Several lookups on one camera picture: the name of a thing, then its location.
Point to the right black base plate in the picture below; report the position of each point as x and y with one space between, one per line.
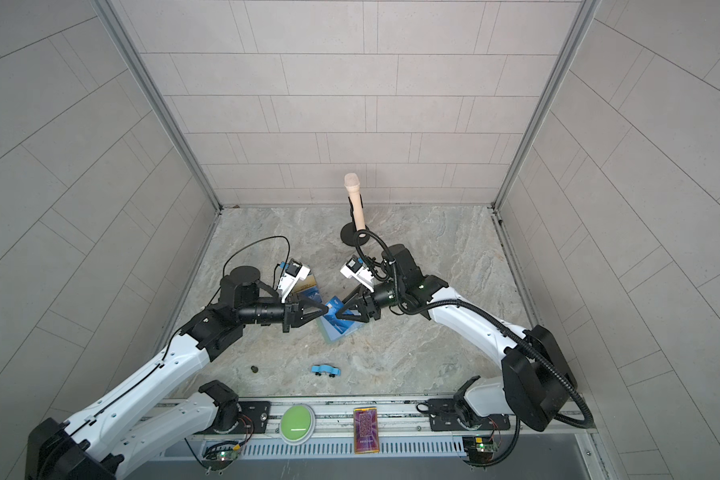
446 414

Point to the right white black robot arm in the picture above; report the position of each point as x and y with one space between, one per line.
535 381

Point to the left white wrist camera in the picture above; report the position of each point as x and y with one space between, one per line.
292 273

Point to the right green circuit board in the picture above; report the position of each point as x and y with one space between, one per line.
479 450

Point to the left green circuit board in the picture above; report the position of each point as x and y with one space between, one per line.
226 451

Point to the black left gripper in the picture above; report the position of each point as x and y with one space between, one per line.
292 318

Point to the green round button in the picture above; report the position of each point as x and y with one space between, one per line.
297 424

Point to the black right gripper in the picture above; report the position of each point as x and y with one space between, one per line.
368 302

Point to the green circuit board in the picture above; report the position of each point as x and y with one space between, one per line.
479 450
226 451

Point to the blue toy car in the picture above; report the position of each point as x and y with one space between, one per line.
325 369

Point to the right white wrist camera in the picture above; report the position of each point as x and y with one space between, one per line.
356 269

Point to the purple patterned card box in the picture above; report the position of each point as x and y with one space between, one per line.
366 431

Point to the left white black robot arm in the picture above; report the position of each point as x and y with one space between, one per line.
109 439

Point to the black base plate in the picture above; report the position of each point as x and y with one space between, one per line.
247 417
446 414

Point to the black round microphone stand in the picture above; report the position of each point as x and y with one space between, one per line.
349 231

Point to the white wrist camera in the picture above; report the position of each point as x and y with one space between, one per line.
356 269
292 273

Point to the beige microphone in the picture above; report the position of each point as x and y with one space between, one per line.
352 185

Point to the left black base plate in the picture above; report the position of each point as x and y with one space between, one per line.
247 417

